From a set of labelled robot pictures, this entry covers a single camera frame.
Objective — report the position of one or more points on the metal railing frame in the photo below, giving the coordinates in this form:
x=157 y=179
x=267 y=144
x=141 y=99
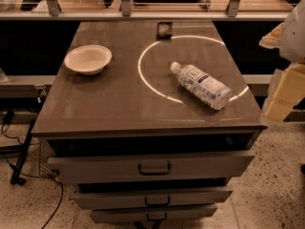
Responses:
x=129 y=9

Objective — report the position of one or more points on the white paper bowl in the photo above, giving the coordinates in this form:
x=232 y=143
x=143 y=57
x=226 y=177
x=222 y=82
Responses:
x=88 y=59

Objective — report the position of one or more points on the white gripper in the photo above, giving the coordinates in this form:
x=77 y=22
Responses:
x=294 y=35

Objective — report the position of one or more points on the grey drawer cabinet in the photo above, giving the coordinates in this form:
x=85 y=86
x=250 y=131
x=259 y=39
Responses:
x=136 y=106

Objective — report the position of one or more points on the clear plastic water bottle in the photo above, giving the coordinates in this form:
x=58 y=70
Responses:
x=209 y=90

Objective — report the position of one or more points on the bottom drawer with handle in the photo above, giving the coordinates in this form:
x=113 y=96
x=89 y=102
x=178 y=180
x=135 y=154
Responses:
x=153 y=213

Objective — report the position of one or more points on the top drawer with handle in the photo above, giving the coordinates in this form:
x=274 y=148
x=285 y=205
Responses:
x=109 y=169

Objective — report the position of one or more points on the black stand leg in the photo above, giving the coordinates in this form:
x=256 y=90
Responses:
x=17 y=168

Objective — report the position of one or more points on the drawer with handle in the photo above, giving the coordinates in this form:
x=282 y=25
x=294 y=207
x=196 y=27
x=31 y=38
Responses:
x=109 y=169
x=152 y=198
x=153 y=213

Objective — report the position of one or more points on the middle drawer with handle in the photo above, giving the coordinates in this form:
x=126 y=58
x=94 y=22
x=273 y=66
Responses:
x=152 y=198

